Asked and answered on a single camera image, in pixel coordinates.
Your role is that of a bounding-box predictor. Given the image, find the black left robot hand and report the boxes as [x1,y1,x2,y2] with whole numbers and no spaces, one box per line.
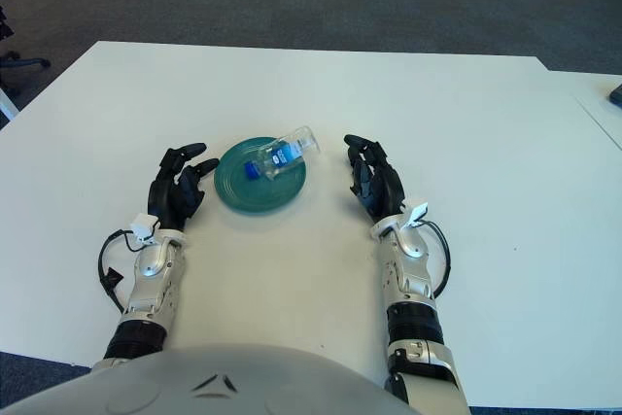
[147,142,221,232]

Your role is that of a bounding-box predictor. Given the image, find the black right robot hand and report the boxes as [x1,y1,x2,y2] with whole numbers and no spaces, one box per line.
[342,133,407,222]

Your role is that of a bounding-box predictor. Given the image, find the clear plastic bottle blue cap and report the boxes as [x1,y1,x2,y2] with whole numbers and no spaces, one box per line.
[244,125,322,182]

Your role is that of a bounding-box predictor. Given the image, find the teal round plate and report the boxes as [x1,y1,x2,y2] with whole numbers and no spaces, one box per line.
[214,136,308,218]

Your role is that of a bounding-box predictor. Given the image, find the white left wrist connector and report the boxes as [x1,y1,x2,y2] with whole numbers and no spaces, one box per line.
[128,213,161,245]

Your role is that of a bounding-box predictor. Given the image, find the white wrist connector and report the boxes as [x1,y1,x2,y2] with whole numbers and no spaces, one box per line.
[402,200,432,229]
[128,213,161,245]

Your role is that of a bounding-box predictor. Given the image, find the white right wrist connector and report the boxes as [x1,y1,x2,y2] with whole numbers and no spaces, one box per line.
[402,200,432,229]

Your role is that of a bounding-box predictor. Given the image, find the grey robot torso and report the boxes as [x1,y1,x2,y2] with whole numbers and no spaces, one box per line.
[0,344,414,415]

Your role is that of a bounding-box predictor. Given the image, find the black office chair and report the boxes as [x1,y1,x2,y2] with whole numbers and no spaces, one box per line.
[0,4,52,98]

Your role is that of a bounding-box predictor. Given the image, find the white adjoining table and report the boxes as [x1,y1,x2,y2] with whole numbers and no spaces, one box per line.
[553,69,622,149]

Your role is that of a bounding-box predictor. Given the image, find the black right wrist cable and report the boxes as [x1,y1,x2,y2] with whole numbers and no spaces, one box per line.
[422,221,451,299]

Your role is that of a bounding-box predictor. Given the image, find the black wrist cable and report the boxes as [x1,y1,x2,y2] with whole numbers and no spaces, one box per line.
[422,221,451,299]
[98,229,142,315]

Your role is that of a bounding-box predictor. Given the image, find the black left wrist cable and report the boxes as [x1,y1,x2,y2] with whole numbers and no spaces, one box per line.
[98,229,142,315]

